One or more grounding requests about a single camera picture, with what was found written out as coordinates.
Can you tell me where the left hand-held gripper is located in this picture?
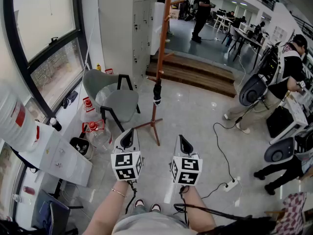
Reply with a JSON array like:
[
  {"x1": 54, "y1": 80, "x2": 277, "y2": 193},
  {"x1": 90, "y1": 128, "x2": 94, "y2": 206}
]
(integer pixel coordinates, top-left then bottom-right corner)
[{"x1": 111, "y1": 127, "x2": 144, "y2": 182}]

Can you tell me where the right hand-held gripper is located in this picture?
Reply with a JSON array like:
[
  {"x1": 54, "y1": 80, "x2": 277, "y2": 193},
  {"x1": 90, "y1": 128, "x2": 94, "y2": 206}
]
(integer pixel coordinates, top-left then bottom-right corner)
[{"x1": 169, "y1": 134, "x2": 203, "y2": 187}]

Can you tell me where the black umbrella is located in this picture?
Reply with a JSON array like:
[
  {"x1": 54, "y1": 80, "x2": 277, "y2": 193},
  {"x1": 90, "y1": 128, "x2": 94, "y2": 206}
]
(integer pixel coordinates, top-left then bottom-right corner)
[{"x1": 153, "y1": 79, "x2": 163, "y2": 106}]

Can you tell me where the brown wooden coat rack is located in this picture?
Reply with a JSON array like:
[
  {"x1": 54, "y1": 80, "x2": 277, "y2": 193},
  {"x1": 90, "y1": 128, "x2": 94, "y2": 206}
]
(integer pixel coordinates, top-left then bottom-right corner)
[{"x1": 133, "y1": 0, "x2": 186, "y2": 147}]

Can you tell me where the person's left forearm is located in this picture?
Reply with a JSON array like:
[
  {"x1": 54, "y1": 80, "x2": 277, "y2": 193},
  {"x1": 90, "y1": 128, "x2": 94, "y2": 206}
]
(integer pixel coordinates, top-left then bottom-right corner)
[{"x1": 82, "y1": 180, "x2": 130, "y2": 235}]

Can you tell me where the person's right forearm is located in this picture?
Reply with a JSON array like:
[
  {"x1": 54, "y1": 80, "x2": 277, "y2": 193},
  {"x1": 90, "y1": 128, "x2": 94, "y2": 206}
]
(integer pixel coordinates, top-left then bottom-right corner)
[{"x1": 179, "y1": 185, "x2": 218, "y2": 235}]

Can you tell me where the clear water jug red cap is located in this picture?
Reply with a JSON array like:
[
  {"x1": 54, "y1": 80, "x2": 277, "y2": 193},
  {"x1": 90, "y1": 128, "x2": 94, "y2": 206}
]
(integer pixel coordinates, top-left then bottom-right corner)
[
  {"x1": 81, "y1": 96, "x2": 103, "y2": 122},
  {"x1": 82, "y1": 119, "x2": 114, "y2": 154}
]

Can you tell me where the grey chair with black legs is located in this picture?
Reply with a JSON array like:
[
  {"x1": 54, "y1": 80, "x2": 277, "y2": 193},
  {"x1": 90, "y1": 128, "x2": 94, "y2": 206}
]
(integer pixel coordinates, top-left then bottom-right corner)
[{"x1": 82, "y1": 69, "x2": 141, "y2": 133}]

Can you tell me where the clear plastic bag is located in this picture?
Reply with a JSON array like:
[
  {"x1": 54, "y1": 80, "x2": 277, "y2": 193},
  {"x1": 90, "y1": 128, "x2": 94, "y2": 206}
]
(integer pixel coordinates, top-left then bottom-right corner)
[{"x1": 95, "y1": 85, "x2": 116, "y2": 108}]

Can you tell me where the white power strip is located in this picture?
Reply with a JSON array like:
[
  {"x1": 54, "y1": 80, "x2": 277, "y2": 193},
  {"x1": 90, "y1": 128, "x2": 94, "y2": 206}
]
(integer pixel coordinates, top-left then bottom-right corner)
[{"x1": 224, "y1": 178, "x2": 239, "y2": 193}]

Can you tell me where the white water dispenser cabinet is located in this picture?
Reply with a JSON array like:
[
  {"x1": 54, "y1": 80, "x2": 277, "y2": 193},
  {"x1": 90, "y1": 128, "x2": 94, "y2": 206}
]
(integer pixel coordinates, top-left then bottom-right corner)
[{"x1": 17, "y1": 120, "x2": 93, "y2": 188}]

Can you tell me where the black pouch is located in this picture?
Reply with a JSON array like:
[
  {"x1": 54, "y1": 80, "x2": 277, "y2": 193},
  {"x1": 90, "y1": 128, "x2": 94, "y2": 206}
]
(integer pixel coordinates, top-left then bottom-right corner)
[{"x1": 62, "y1": 90, "x2": 79, "y2": 109}]

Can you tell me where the black cup with white lid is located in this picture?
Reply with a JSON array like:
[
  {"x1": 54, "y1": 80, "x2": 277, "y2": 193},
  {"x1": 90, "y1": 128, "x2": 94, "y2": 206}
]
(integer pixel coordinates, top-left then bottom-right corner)
[{"x1": 49, "y1": 117, "x2": 63, "y2": 132}]

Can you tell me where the dark wooden step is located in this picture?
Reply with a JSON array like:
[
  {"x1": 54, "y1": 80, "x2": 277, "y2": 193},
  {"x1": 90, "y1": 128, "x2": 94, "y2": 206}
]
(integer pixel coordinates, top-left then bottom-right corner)
[{"x1": 145, "y1": 52, "x2": 238, "y2": 98}]

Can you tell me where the person's grey shirt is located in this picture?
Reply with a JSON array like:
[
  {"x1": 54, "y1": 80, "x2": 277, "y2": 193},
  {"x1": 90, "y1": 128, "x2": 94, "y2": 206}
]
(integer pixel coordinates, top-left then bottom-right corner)
[{"x1": 112, "y1": 210, "x2": 192, "y2": 235}]

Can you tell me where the grey round shell pack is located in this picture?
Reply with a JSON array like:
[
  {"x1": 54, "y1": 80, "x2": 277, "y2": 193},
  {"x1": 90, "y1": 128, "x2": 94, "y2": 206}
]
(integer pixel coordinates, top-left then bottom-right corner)
[
  {"x1": 239, "y1": 73, "x2": 269, "y2": 107},
  {"x1": 264, "y1": 137, "x2": 296, "y2": 163}
]

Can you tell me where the black equipment bag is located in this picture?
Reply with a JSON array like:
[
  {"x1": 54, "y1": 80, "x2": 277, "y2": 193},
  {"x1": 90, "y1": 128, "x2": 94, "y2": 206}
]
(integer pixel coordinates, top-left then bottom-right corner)
[{"x1": 197, "y1": 215, "x2": 277, "y2": 235}]

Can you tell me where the black box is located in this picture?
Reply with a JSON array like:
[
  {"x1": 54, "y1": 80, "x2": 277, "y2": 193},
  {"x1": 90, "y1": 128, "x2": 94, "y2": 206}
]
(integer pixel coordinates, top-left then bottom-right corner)
[{"x1": 266, "y1": 105, "x2": 294, "y2": 139}]

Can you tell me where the dark blue desk chair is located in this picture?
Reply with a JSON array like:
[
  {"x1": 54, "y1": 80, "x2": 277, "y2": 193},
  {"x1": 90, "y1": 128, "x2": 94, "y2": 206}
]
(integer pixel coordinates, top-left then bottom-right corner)
[{"x1": 31, "y1": 189, "x2": 84, "y2": 235}]

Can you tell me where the grey metal locker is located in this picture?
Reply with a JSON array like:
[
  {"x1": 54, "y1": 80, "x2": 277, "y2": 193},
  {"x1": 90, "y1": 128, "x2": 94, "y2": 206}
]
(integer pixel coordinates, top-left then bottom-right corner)
[{"x1": 97, "y1": 0, "x2": 160, "y2": 83}]

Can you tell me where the large water dispenser bottle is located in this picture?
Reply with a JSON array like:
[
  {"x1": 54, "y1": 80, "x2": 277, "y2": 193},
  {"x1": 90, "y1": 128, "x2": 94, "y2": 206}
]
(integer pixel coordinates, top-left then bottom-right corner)
[{"x1": 0, "y1": 81, "x2": 40, "y2": 153}]

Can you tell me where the dark long table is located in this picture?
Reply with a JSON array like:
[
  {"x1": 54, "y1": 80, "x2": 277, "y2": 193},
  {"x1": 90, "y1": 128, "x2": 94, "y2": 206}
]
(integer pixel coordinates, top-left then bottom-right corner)
[{"x1": 229, "y1": 25, "x2": 264, "y2": 70}]

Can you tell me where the pink checkered seat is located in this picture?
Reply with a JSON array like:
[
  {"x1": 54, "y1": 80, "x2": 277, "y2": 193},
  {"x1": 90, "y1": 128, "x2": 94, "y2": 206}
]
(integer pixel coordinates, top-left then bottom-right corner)
[{"x1": 265, "y1": 191, "x2": 309, "y2": 235}]

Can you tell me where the white table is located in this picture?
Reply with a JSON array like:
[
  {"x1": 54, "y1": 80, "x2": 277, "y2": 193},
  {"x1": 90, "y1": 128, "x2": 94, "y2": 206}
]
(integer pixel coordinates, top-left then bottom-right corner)
[{"x1": 213, "y1": 14, "x2": 234, "y2": 34}]

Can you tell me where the black framed window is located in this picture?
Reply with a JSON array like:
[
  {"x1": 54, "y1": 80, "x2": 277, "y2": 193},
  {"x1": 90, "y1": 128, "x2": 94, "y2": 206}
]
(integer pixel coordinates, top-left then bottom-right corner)
[{"x1": 0, "y1": 0, "x2": 93, "y2": 119}]

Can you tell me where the black floor cable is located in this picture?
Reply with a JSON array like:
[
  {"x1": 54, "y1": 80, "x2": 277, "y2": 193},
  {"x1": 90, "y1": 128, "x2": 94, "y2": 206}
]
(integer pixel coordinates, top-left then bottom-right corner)
[{"x1": 213, "y1": 122, "x2": 236, "y2": 181}]

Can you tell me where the thin gold bracelet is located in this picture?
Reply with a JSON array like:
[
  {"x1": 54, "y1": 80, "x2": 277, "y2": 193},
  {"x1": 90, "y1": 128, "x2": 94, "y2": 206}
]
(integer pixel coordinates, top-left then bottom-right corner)
[{"x1": 111, "y1": 188, "x2": 127, "y2": 198}]

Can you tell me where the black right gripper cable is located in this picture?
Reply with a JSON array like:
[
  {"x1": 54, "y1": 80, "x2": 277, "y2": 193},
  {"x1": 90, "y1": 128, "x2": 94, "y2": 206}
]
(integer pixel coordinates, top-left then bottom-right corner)
[{"x1": 173, "y1": 185, "x2": 253, "y2": 222}]

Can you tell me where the white floor cable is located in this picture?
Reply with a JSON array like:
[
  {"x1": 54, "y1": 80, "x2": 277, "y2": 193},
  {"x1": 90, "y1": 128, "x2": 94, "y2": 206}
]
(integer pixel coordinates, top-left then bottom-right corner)
[{"x1": 235, "y1": 55, "x2": 247, "y2": 93}]

